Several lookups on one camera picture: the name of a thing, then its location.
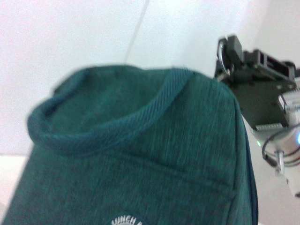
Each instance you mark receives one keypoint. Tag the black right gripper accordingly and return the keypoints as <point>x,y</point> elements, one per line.
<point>257,100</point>

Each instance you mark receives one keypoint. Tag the dark teal insulated lunch bag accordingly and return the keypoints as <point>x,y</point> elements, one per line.
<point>117,140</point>

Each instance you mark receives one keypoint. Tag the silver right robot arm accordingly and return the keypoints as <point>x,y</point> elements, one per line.
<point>281,145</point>

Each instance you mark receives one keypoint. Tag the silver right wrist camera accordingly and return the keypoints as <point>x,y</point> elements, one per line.
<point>290,105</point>

